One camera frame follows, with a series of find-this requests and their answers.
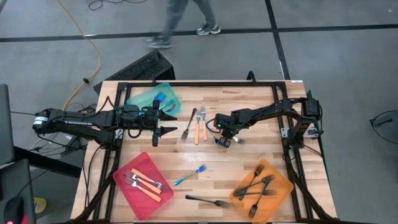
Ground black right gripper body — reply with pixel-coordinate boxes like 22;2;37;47
213;111;239;139

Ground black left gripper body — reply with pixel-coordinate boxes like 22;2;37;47
141;99;162;147

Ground cream-handled forks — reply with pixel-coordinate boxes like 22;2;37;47
123;177;162;203
130;167;168;192

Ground teal translucent plastic bin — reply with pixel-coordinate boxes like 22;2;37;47
126;82;182;118

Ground red translucent plastic bin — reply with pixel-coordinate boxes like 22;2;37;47
112;151;175;221

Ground black perforated computer case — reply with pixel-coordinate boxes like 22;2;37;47
93;49;177;95

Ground orange translucent plastic bin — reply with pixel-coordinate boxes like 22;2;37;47
229;159;295;224

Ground person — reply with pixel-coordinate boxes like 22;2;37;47
144;0;222;50

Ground black desk beam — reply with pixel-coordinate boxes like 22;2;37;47
14;145;82;179

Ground yellow object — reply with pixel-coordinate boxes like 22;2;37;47
33;197;48;215

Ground dark desk top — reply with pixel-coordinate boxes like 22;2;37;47
0;158;37;224

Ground black computer mouse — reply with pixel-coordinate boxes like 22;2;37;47
2;196;25;224

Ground yellow cable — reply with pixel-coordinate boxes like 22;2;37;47
57;0;103;111

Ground white cable bundle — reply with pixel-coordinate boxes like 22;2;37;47
29;132;75;150

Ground black floor cable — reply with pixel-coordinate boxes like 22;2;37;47
88;0;149;11

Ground black cable loop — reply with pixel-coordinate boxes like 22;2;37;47
369;110;398;146

